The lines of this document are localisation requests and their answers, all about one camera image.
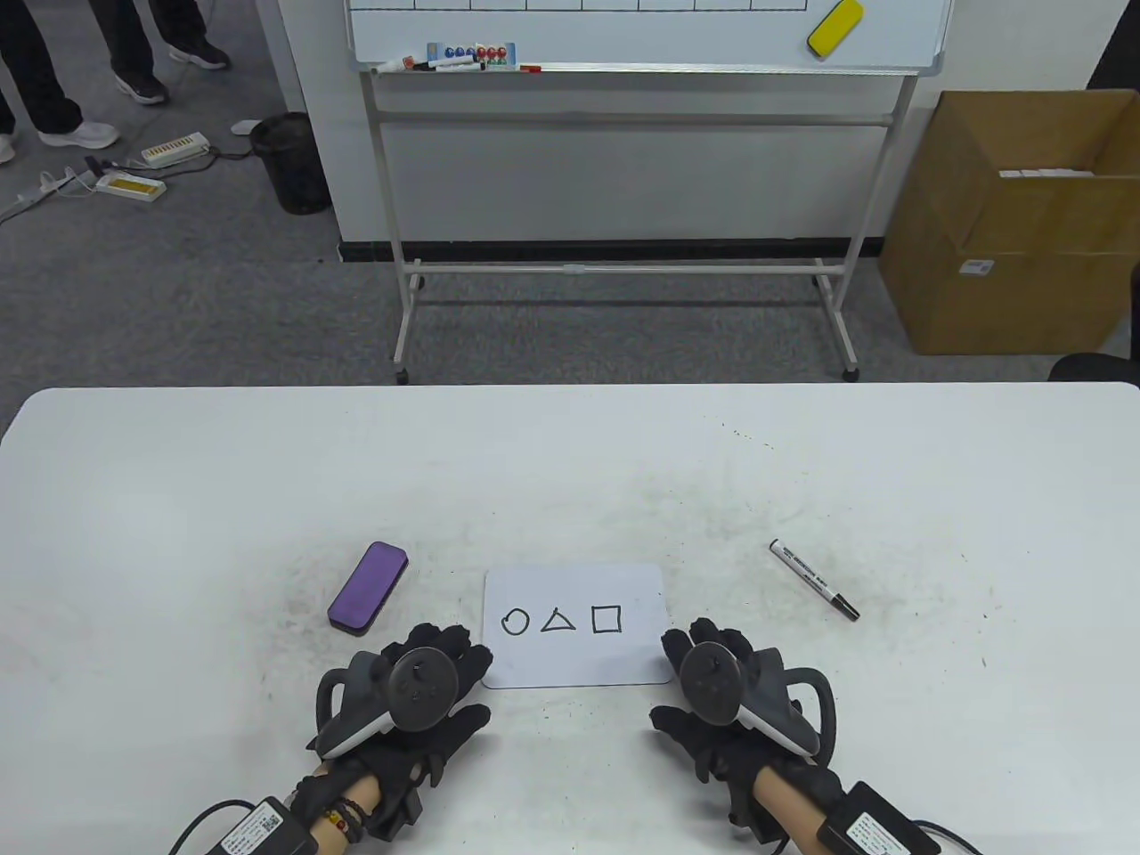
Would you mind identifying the person's left hand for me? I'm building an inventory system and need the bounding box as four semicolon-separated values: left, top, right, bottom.
338;625;493;792

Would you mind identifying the person's right hand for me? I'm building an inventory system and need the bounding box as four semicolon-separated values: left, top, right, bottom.
650;617;843;786

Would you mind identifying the purple black eraser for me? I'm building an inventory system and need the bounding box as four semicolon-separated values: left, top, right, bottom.
327;541;409;637

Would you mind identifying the small white whiteboard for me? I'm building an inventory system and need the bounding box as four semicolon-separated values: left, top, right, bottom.
482;564;675;690

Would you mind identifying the black white labelled marker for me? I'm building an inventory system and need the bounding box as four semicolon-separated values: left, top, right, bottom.
769;539;862;623

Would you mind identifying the person's left forearm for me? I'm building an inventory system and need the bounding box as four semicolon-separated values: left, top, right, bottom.
312;770;385;843

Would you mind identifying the person's right forearm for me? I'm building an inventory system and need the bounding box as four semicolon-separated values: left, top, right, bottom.
752;766;835;843

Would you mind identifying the large standing whiteboard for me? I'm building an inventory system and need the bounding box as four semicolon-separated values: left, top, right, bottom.
343;0;954;386

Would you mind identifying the black labelled wrist box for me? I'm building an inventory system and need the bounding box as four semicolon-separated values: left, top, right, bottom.
816;782;943;855
216;797;321;855

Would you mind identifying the brown cardboard box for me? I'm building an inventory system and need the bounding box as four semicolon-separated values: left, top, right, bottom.
880;89;1140;356

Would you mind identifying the black mesh trash bin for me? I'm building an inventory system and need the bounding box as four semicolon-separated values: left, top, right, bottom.
249;111;332;216

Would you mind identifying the white yellow power strip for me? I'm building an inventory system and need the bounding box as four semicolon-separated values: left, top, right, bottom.
140;132;211;169
93;172;168;202

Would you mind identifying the pack of coloured magnets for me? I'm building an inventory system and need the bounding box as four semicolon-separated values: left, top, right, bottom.
426;41;518;69

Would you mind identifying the yellow board eraser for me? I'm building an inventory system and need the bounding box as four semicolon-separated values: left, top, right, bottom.
807;0;866;61

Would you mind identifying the black door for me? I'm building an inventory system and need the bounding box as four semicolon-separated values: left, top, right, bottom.
1087;0;1140;91

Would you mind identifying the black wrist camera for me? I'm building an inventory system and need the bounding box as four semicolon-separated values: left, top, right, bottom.
726;795;790;843
365;788;422;841

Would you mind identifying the beaded bracelet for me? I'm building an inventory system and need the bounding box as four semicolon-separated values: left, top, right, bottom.
322;794;369;843

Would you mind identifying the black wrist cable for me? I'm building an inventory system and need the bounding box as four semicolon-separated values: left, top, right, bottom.
922;818;982;855
169;799;261;855

